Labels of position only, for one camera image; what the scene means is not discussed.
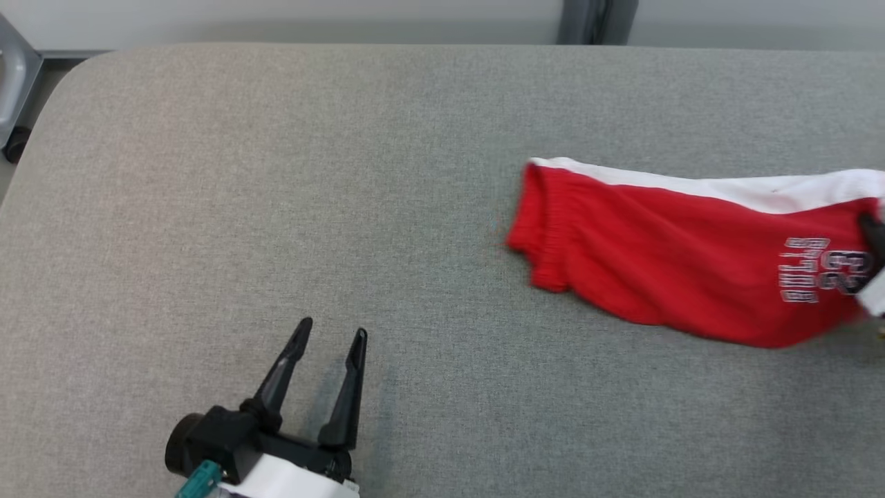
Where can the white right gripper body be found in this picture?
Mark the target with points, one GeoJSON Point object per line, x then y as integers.
{"type": "Point", "coordinates": [877, 294]}

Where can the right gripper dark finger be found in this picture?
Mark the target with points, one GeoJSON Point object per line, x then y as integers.
{"type": "Point", "coordinates": [877, 242]}

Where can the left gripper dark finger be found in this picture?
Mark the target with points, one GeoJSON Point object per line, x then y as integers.
{"type": "Point", "coordinates": [276, 387]}
{"type": "Point", "coordinates": [349, 408]}

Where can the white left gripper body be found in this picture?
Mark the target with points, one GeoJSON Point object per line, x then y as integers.
{"type": "Point", "coordinates": [297, 477]}

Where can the red shorts with white stripe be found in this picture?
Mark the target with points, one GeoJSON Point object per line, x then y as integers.
{"type": "Point", "coordinates": [657, 242]}

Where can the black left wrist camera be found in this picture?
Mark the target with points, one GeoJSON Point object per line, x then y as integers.
{"type": "Point", "coordinates": [214, 443]}

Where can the dark grey metal post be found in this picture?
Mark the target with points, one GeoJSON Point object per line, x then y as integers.
{"type": "Point", "coordinates": [594, 21]}

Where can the grey cart frame with wheel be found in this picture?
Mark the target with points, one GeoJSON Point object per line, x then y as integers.
{"type": "Point", "coordinates": [14, 83]}

